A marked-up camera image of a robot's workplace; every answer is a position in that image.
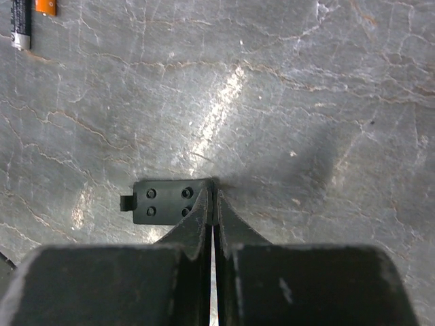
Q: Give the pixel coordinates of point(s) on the black silver battery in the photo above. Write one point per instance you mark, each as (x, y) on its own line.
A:
(21, 24)

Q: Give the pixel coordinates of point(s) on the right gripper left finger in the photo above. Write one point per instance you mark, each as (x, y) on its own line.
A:
(165, 283)

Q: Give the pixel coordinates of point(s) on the orange battery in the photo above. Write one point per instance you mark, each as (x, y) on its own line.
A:
(46, 7)

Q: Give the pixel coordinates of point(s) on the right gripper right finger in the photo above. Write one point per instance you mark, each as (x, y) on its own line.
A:
(261, 283)

